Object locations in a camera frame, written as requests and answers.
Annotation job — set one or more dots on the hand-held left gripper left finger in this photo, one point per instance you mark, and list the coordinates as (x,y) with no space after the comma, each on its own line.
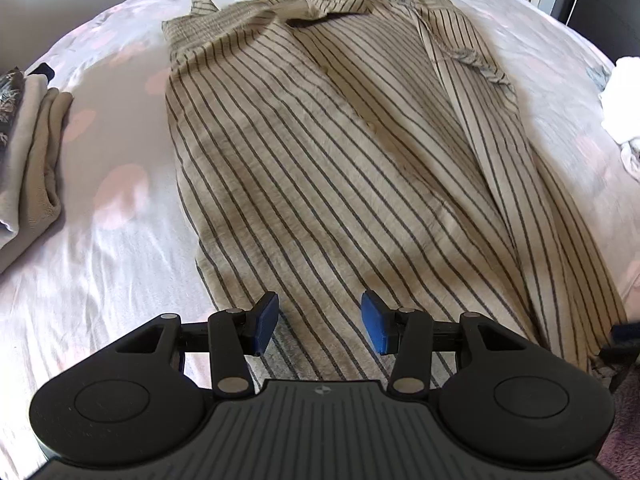
(265,322)

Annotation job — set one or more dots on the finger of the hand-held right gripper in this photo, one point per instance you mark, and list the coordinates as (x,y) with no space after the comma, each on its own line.
(627,335)

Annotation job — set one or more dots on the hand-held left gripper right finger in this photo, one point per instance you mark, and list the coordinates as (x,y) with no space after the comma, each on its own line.
(377,325)

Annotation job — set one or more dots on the beige striped shirt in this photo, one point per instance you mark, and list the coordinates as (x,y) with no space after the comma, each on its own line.
(325,160)

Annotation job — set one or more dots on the purple fleece blanket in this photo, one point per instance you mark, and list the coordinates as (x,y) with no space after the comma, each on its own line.
(627,420)

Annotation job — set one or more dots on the pink polka dot bedsheet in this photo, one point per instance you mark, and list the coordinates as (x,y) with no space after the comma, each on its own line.
(125,260)

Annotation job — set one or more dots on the white crumpled cloth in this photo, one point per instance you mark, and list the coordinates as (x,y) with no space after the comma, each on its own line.
(622,100)

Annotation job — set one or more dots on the beige folded cloth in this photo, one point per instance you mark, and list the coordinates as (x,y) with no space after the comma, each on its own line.
(47,170)

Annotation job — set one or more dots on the white folded cloth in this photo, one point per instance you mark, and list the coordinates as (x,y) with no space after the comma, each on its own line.
(22,160)

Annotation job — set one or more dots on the small black tag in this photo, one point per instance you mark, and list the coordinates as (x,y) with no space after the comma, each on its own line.
(46,71)

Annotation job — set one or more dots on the dark floral folded garment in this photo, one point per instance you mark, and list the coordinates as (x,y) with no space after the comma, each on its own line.
(10,105)

